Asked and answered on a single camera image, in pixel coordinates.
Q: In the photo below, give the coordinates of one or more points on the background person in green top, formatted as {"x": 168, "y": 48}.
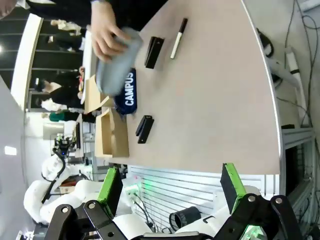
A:
{"x": 62, "y": 116}

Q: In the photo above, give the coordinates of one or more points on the black mesh pen cup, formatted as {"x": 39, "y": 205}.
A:
{"x": 186, "y": 217}

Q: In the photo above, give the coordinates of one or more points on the aluminium frame rack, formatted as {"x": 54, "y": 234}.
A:
{"x": 297, "y": 140}

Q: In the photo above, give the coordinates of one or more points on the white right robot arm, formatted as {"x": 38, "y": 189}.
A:
{"x": 140, "y": 225}

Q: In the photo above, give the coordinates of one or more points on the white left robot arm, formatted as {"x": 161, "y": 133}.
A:
{"x": 55, "y": 200}

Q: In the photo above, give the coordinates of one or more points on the brown cardboard box with lid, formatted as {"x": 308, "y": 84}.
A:
{"x": 92, "y": 96}

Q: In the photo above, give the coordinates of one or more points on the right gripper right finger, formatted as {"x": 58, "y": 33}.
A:
{"x": 233, "y": 186}

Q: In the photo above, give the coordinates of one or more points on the small black stapler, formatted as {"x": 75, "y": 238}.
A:
{"x": 145, "y": 128}

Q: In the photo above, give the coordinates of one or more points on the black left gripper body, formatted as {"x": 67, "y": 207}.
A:
{"x": 63, "y": 145}

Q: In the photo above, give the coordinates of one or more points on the person's black coat torso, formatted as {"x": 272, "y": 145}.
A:
{"x": 75, "y": 10}

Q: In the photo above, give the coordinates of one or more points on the open brown cardboard box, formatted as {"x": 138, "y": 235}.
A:
{"x": 117, "y": 140}

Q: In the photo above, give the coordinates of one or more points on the grey fabric pencil case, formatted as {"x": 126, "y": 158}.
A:
{"x": 117, "y": 72}

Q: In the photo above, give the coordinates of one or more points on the person's left hand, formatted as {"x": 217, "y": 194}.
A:
{"x": 106, "y": 37}

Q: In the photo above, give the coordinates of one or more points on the large black stapler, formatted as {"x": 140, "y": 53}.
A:
{"x": 153, "y": 52}

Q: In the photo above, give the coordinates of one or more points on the white power strip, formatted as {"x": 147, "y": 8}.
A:
{"x": 132, "y": 190}

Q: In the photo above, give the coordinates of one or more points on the background person in black top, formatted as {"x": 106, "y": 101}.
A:
{"x": 62, "y": 92}

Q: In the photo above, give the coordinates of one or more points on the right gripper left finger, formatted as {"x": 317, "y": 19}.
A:
{"x": 110, "y": 190}

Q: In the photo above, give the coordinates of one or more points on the black and white marker pen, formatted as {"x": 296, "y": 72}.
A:
{"x": 178, "y": 41}

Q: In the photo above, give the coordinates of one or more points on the blue Campus pencil case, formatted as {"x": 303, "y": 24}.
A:
{"x": 128, "y": 96}

